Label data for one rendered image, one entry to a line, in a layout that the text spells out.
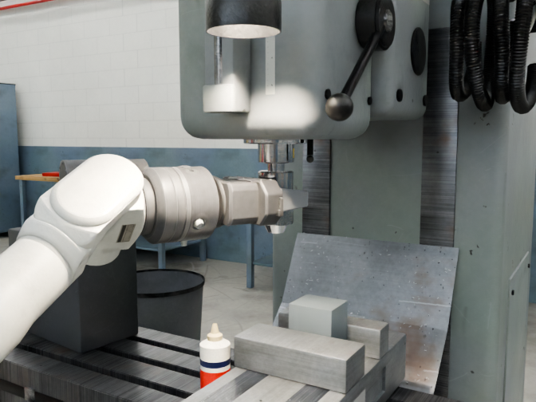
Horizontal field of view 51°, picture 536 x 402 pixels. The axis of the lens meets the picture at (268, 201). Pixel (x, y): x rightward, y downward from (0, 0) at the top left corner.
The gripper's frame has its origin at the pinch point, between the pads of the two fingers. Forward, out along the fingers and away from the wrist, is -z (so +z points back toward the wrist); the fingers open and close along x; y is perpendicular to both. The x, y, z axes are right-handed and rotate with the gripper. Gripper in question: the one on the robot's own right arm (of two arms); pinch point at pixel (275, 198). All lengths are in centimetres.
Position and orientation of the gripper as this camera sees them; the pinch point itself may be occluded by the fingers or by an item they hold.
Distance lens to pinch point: 74.2
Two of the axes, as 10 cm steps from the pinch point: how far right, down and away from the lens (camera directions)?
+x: -5.6, -0.9, 8.2
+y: 0.0, 9.9, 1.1
